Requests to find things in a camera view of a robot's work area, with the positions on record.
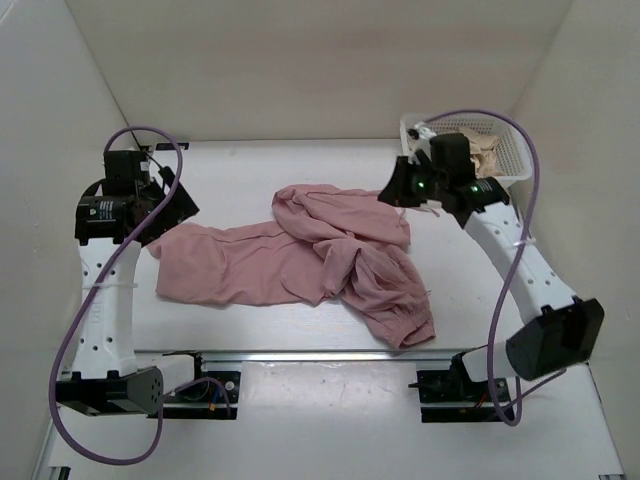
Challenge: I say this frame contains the black corner bracket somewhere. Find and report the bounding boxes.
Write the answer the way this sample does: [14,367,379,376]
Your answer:
[154,142,190,151]

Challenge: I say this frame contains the beige trousers in basket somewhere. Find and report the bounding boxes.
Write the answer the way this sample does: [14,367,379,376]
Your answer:
[458,127,503,178]

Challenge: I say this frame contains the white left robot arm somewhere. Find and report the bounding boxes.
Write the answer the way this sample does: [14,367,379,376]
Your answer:
[53,150,210,416]

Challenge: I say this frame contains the white plastic basket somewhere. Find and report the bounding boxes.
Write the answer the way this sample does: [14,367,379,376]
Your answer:
[400,112,532,187]

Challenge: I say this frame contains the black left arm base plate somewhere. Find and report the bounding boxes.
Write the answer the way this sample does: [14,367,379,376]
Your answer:
[143,350,241,421]

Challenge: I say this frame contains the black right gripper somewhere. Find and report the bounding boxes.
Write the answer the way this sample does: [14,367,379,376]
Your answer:
[375,157,444,209]

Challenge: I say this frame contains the pink trousers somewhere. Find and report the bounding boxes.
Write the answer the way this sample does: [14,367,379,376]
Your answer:
[148,185,436,349]

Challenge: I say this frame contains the aluminium front rail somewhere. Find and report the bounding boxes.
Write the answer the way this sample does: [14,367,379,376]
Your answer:
[134,347,501,369]

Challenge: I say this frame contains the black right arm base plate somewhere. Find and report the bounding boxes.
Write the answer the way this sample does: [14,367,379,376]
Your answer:
[408,347,516,423]

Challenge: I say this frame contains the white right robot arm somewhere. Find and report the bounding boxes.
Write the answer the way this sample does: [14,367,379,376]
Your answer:
[378,133,604,400]

